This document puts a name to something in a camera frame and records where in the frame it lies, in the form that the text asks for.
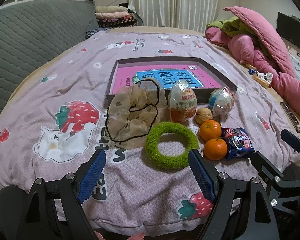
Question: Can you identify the orange tangerine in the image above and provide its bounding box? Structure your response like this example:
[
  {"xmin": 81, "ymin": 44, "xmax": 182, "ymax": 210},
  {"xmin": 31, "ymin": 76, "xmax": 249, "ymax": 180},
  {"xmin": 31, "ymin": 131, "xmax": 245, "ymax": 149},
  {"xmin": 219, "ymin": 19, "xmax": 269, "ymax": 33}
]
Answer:
[
  {"xmin": 203, "ymin": 138, "xmax": 228, "ymax": 161},
  {"xmin": 199, "ymin": 120, "xmax": 222, "ymax": 142}
]

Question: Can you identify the green fuzzy ring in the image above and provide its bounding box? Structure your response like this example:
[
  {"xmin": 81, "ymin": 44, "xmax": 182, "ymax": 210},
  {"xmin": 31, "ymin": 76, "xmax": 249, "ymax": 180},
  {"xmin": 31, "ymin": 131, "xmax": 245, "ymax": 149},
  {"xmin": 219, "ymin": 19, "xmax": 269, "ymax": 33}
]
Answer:
[{"xmin": 144, "ymin": 121, "xmax": 199, "ymax": 171}]

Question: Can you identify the blue Oreo cookie packet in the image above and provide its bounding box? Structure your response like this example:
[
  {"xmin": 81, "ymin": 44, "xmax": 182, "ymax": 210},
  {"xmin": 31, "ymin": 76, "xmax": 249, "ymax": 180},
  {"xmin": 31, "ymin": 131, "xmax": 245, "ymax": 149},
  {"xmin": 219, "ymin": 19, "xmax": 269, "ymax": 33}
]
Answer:
[{"xmin": 222, "ymin": 128, "xmax": 255, "ymax": 160}]

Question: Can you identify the brown walnut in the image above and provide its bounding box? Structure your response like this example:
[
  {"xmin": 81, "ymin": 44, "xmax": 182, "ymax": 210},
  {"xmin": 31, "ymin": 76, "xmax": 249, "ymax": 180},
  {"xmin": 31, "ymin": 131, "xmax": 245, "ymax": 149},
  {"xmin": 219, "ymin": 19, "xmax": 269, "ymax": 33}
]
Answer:
[{"xmin": 194, "ymin": 107, "xmax": 213, "ymax": 125}]

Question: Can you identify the beige mesh drawstring bag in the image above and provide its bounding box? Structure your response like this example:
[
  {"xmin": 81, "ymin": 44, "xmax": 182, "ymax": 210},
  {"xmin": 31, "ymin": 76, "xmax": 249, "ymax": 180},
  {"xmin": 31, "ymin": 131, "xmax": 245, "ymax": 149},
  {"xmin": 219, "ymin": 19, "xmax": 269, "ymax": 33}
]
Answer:
[{"xmin": 105, "ymin": 78, "xmax": 168, "ymax": 150}]

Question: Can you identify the blue white surprise egg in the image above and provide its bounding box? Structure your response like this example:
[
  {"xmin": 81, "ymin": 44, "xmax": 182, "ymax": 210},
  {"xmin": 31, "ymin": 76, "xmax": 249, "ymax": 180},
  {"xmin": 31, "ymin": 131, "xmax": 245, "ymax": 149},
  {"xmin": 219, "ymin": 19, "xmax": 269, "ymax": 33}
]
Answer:
[{"xmin": 209, "ymin": 87, "xmax": 235, "ymax": 116}]

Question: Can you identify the red white surprise egg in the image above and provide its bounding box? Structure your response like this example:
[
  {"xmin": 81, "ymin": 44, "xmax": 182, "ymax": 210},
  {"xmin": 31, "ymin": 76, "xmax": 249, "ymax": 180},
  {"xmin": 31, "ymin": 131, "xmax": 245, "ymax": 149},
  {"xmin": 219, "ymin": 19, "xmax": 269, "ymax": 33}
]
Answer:
[{"xmin": 168, "ymin": 79, "xmax": 197, "ymax": 123}]

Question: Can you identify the person's hand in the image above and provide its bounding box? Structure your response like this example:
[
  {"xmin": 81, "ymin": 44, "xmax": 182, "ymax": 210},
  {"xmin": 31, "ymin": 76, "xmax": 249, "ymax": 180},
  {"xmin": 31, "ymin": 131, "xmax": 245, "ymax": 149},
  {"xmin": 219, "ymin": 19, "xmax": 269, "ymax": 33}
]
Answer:
[{"xmin": 95, "ymin": 231, "xmax": 145, "ymax": 240}]

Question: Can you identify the wrapped biscuit packet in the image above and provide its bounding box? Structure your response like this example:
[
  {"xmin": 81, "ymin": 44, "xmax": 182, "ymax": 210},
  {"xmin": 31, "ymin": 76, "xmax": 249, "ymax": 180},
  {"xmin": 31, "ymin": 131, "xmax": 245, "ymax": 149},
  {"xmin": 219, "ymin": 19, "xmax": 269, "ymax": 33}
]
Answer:
[{"xmin": 243, "ymin": 63, "xmax": 269, "ymax": 88}]

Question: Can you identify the white floral scrunchie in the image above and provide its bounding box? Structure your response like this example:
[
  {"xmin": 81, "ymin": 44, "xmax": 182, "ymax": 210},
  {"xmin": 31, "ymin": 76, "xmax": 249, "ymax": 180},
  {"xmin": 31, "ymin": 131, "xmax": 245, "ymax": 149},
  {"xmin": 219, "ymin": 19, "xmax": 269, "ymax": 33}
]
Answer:
[{"xmin": 257, "ymin": 72, "xmax": 273, "ymax": 85}]

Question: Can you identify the small blue snack wrapper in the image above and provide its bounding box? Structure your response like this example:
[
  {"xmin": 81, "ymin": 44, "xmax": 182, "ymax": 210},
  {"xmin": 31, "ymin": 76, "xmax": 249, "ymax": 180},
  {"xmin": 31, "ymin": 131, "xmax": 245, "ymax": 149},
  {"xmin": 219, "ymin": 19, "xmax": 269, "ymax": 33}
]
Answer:
[{"xmin": 249, "ymin": 68, "xmax": 257, "ymax": 75}]

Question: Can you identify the pink quilted duvet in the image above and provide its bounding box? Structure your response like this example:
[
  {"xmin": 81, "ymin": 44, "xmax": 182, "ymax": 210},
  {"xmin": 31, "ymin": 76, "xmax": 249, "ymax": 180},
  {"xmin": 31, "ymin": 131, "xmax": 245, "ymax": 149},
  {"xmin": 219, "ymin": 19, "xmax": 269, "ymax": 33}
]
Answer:
[{"xmin": 205, "ymin": 7, "xmax": 300, "ymax": 115}]

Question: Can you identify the shallow grey cardboard box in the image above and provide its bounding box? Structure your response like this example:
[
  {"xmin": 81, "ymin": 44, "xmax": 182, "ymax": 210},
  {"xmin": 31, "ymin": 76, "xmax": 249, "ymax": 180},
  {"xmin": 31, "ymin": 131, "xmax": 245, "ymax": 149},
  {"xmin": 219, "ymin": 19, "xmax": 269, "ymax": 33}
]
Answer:
[{"xmin": 106, "ymin": 56, "xmax": 237, "ymax": 103}]

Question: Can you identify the green blanket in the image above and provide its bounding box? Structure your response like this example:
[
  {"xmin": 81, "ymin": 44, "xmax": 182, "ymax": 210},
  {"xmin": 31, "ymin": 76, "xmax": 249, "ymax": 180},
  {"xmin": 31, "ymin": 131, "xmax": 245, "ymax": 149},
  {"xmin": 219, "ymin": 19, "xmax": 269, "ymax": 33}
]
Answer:
[{"xmin": 206, "ymin": 16, "xmax": 256, "ymax": 37}]

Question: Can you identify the grey quilted headboard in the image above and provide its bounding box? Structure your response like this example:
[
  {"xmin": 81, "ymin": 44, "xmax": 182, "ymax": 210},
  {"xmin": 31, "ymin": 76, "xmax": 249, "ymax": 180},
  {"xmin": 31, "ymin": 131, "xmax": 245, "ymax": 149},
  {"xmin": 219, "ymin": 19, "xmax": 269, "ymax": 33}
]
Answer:
[{"xmin": 0, "ymin": 0, "xmax": 98, "ymax": 113}]

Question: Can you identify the stack of folded blankets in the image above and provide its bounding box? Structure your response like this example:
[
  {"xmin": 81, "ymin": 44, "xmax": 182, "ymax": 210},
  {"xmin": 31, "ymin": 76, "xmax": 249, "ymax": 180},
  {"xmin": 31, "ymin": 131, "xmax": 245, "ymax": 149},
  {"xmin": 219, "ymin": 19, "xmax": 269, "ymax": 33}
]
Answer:
[{"xmin": 95, "ymin": 6, "xmax": 139, "ymax": 29}]

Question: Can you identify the white striped curtain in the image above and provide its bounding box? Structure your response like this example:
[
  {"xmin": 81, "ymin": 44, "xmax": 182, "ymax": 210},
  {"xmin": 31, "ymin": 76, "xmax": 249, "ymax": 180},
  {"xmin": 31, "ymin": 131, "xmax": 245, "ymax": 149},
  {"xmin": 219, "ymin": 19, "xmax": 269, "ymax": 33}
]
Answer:
[{"xmin": 129, "ymin": 0, "xmax": 222, "ymax": 33}]

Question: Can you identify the black wall television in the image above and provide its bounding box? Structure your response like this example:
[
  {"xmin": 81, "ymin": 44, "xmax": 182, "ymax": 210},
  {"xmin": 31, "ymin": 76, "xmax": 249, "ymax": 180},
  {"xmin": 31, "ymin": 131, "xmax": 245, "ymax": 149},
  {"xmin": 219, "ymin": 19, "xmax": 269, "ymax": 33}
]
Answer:
[{"xmin": 276, "ymin": 12, "xmax": 300, "ymax": 48}]

